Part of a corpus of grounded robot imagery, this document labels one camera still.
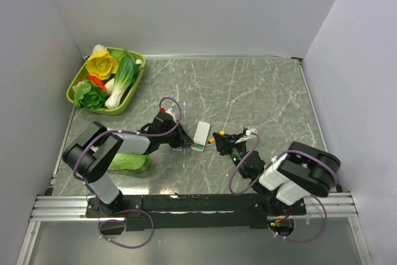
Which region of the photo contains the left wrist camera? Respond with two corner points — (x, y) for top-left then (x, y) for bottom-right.
(159, 107), (176, 121)

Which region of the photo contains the red toy pepper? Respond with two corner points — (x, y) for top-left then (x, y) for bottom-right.
(87, 74), (107, 92)

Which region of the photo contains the aluminium frame rail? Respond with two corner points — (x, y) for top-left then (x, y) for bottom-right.
(29, 196), (88, 222)

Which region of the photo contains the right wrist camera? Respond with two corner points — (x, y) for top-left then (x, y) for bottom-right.
(243, 127), (257, 139)

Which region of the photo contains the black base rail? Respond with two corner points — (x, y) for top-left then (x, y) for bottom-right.
(86, 194), (306, 231)

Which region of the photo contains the loose green cabbage leaf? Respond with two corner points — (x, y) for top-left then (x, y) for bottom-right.
(109, 153), (151, 174)

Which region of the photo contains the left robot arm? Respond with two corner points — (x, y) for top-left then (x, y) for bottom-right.
(62, 112), (193, 217)

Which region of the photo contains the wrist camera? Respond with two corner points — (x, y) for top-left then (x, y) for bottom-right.
(243, 127), (257, 139)
(159, 107), (176, 121)

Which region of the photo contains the green battery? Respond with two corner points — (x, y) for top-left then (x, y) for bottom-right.
(192, 143), (205, 150)

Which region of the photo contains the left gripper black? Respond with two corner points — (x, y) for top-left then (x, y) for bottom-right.
(160, 120), (194, 149)

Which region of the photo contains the white remote control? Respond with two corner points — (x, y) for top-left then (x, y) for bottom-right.
(191, 121), (210, 152)

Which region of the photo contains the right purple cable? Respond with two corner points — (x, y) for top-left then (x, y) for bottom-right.
(228, 131), (341, 196)

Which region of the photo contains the green toy lettuce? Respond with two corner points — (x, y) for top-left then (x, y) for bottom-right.
(72, 79), (106, 110)

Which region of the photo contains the white toy vegetable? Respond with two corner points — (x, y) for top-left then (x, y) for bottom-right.
(92, 44), (108, 55)

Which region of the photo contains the yellow toy cabbage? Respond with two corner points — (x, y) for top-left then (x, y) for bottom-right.
(86, 51), (119, 80)

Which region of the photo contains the toy bok choy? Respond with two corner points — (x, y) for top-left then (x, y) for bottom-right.
(105, 56), (135, 109)

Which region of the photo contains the green plastic basket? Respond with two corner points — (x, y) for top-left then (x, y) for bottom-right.
(66, 45), (145, 116)

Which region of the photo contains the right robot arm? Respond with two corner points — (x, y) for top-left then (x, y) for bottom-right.
(208, 128), (341, 214)

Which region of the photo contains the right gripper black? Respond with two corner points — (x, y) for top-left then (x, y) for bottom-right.
(213, 133), (248, 179)

